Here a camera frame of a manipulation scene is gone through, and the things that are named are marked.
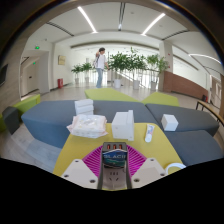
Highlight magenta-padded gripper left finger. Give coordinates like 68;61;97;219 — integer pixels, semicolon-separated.
61;147;104;190

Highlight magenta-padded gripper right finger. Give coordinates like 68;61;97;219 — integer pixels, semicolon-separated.
124;144;167;190

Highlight dark charger block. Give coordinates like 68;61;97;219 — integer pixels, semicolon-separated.
101;141;129;169

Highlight wet wipes pack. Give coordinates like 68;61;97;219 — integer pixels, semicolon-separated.
66;114;109;139

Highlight white cube box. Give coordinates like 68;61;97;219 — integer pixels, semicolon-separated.
161;113;180;132

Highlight grey sofa module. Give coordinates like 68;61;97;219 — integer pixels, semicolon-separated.
144;103;220;137
163;129;224;167

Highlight white rectangular box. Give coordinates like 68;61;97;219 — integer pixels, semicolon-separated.
111;109;135;142

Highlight large grey sofa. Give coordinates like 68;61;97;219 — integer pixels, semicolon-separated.
20;99;158;149

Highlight stack of white boxes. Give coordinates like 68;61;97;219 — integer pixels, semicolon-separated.
73;98;95;117

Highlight green sofa module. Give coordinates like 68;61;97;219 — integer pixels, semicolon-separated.
141;91;181;108
83;87;140;103

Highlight long green bench seat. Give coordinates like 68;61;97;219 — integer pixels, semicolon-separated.
0;93;42;133

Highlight black ottoman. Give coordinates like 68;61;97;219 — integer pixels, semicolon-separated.
1;105;21;135

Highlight person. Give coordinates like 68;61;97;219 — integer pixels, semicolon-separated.
93;47;110;89

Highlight group of potted plants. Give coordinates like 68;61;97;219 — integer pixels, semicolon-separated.
70;48;171;92

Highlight ceiling strip lights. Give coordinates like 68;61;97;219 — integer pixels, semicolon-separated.
77;5;222;66

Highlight white cable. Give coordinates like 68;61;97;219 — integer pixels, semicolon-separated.
164;162;187;175

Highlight wooden bench with black frame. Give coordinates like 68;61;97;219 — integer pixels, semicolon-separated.
195;99;224;128

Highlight framed wall picture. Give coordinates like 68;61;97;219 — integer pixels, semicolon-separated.
57;54;67;66

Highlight black wall screen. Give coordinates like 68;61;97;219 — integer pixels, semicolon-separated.
0;63;9;88

